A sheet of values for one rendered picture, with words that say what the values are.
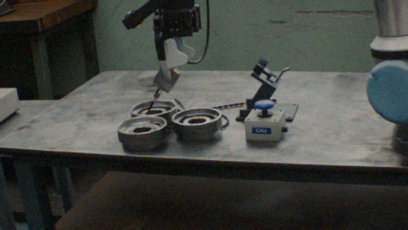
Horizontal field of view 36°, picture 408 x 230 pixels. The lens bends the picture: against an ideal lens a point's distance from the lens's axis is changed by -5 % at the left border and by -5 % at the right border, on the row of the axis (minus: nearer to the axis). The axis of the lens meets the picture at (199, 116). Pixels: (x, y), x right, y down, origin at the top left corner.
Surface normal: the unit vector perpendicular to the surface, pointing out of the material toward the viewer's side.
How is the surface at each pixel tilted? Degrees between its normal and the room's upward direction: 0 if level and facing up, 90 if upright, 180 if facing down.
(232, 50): 90
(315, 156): 0
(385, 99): 97
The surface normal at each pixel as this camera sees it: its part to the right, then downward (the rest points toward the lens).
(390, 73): -0.56, 0.44
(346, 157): -0.09, -0.94
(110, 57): -0.31, 0.35
